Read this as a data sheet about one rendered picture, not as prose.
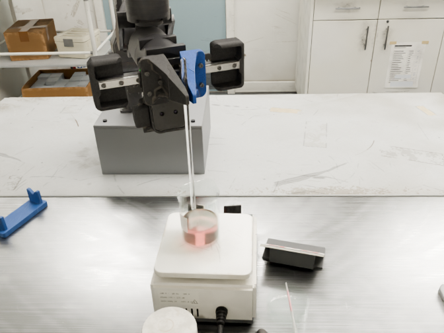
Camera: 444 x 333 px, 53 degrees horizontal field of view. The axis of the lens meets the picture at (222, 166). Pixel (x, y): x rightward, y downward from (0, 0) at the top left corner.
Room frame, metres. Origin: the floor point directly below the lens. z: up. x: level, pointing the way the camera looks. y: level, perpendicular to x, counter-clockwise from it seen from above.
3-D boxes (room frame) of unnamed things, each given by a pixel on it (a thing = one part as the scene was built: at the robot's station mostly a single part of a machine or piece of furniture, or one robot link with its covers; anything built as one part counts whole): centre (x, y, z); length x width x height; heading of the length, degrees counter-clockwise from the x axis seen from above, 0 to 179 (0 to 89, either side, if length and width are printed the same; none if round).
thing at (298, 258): (0.51, -0.10, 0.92); 0.09 x 0.06 x 0.04; 73
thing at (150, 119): (0.55, 0.08, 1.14); 0.07 x 0.06 x 0.07; 107
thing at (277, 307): (0.41, -0.08, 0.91); 0.06 x 0.06 x 0.02
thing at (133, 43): (0.62, 0.09, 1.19); 0.07 x 0.06 x 0.09; 19
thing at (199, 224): (0.46, 0.03, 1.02); 0.06 x 0.05 x 0.08; 153
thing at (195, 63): (0.48, 0.02, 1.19); 0.07 x 0.04 x 0.06; 20
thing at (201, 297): (0.48, 0.02, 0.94); 0.22 x 0.13 x 0.08; 175
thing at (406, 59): (2.76, -1.18, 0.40); 0.24 x 0.01 x 0.30; 87
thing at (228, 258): (0.45, 0.02, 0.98); 0.12 x 0.12 x 0.01; 85
